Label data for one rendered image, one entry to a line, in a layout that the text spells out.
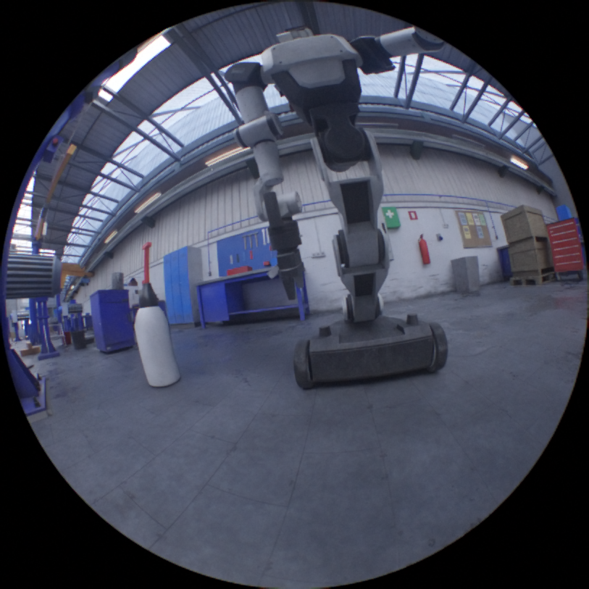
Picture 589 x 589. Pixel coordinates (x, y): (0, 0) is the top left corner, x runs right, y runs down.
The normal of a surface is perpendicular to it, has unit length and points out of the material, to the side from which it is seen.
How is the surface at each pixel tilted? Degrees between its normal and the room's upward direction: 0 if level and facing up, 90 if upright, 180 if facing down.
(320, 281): 90
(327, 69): 120
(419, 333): 45
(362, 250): 129
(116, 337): 90
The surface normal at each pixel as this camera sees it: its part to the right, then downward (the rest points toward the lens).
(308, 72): -0.20, 0.52
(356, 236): -0.05, 0.80
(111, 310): 0.97, -0.14
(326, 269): -0.20, 0.02
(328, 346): -0.29, -0.68
